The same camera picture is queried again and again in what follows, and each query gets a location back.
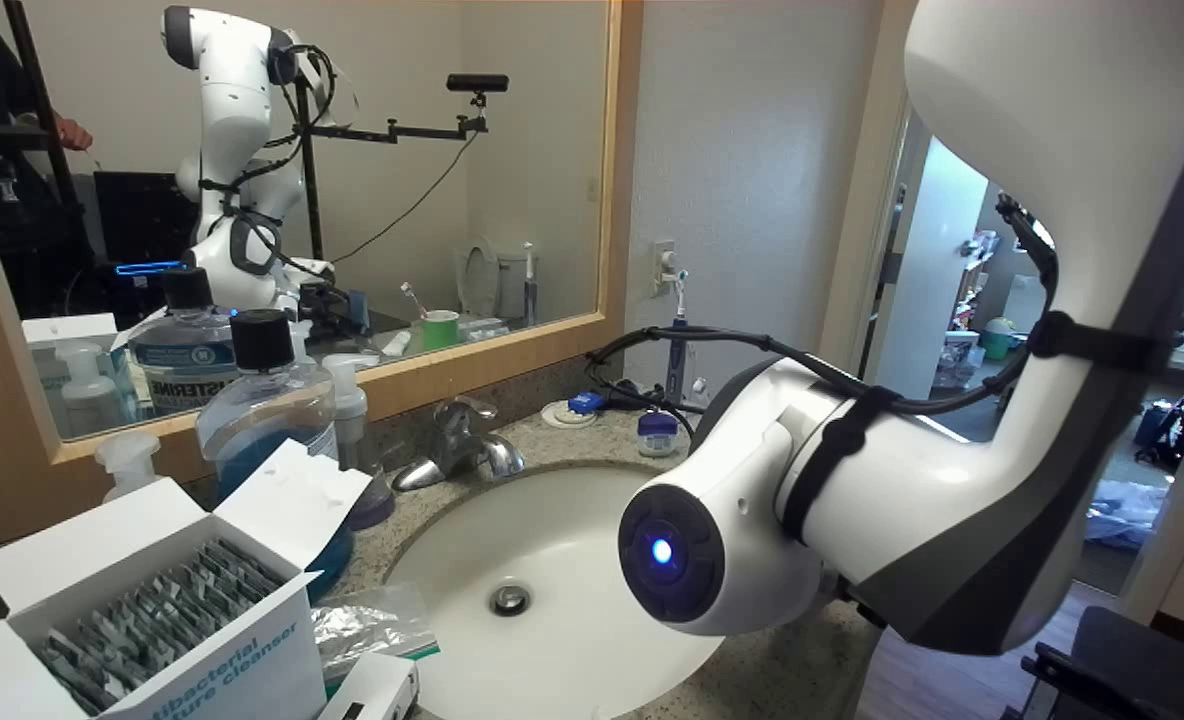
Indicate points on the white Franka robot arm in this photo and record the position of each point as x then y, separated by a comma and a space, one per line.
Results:
993, 507

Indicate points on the small blue case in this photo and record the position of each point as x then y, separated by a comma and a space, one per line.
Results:
588, 402

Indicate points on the small jar with blue lid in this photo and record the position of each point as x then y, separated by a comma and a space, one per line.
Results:
652, 435

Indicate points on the blue electric toothbrush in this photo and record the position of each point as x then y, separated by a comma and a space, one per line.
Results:
678, 306

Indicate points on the chrome faucet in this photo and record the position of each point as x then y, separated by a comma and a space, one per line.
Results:
459, 444

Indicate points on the small clear soap bottle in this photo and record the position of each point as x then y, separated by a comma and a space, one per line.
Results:
347, 404

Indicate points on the white oval sink basin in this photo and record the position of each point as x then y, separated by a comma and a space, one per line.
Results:
536, 640

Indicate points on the wood framed mirror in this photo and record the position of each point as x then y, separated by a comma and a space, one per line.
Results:
355, 200

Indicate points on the blue mouthwash bottle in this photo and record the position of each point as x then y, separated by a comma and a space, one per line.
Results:
265, 415

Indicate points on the white door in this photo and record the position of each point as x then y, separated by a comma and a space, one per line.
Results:
924, 295

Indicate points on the crumpled pale wrapper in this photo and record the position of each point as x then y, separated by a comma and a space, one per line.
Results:
358, 634

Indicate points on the granite top vanity cabinet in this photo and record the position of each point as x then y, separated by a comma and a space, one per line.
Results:
806, 672

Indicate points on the small white box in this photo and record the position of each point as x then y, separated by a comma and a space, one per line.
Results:
370, 690

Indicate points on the white spray bottle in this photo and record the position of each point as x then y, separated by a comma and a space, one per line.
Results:
124, 462

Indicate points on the open white carton box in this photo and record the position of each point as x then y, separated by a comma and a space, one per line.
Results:
152, 626

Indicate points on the blue plastic bag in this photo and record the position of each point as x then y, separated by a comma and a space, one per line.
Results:
1121, 512

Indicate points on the black bag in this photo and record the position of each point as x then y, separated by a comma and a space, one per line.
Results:
1173, 427

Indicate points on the wall power outlet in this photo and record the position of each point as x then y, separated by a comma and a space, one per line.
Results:
662, 265

